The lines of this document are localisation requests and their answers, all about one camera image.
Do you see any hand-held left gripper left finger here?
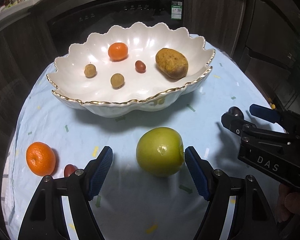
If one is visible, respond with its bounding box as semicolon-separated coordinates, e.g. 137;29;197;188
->
17;146;113;240

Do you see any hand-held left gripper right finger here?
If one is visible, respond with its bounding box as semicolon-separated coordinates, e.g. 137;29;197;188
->
184;146;283;240

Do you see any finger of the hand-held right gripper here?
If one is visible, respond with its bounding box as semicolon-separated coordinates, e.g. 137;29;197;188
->
249;104;300;138
221;112;298;146

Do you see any small dark round fruit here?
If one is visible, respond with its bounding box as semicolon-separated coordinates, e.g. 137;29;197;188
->
229;107;245;119

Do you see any green apple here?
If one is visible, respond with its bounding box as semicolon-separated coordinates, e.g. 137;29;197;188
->
136;127;184;177

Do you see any brown longan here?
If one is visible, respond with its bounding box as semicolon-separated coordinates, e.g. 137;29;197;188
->
84;64;97;78
110;73;125;89

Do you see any white scalloped gold-rimmed bowl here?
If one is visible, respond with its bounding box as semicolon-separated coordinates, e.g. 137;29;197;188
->
46;22;216;118

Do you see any red jujube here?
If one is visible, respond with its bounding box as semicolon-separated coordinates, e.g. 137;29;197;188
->
135;60;147;73
64;164;78;178

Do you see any orange tangerine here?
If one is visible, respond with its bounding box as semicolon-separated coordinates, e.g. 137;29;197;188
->
26;142;57;177
108;42;129;61

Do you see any person's right hand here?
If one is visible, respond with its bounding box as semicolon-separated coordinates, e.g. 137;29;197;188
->
275;184;300;224

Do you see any light blue confetti tablecloth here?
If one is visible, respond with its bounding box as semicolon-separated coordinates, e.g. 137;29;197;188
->
1;34;290;240

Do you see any tall dark cabinet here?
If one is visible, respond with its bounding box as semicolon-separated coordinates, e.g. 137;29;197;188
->
234;0;300;120

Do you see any brown potato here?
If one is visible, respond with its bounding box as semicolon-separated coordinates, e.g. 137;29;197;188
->
155;48;189;80

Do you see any dark wood cabinet door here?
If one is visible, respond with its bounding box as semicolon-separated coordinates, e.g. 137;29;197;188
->
184;0;248;55
0;5;53;155

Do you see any built-in black oven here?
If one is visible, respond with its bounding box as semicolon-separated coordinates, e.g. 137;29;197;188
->
30;0;185;45

